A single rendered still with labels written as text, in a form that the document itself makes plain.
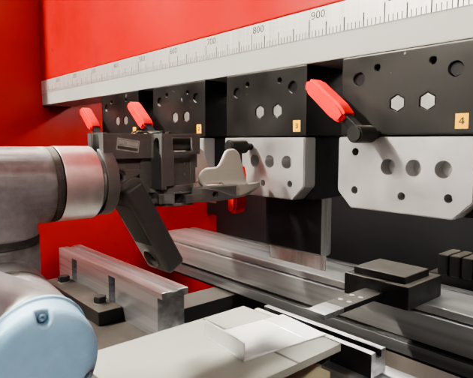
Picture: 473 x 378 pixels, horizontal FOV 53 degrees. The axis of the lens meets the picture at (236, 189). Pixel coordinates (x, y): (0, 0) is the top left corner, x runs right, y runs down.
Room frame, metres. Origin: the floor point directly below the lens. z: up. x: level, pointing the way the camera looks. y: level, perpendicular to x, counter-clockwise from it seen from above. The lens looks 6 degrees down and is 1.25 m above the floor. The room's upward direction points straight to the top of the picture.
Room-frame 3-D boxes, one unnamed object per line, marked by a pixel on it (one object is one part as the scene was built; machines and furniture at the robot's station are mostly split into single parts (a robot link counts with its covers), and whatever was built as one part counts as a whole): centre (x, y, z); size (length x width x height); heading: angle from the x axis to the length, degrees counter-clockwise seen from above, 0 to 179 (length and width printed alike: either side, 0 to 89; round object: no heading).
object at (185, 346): (0.55, 0.03, 1.00); 0.26 x 0.18 x 0.01; 131
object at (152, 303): (1.06, 0.28, 0.92); 0.50 x 0.06 x 0.10; 41
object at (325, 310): (0.75, -0.21, 1.01); 0.26 x 0.12 x 0.05; 131
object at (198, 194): (0.56, 0.04, 1.19); 0.09 x 0.05 x 0.02; 118
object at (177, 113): (0.81, 0.07, 1.26); 0.15 x 0.09 x 0.17; 41
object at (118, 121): (0.96, 0.20, 1.26); 0.15 x 0.09 x 0.17; 41
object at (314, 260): (0.64, -0.08, 1.13); 0.10 x 0.02 x 0.10; 41
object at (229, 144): (0.63, 0.00, 1.20); 0.04 x 0.02 x 0.10; 131
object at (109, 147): (0.54, 0.11, 1.21); 0.12 x 0.08 x 0.09; 131
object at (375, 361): (0.62, -0.10, 0.99); 0.20 x 0.03 x 0.03; 41
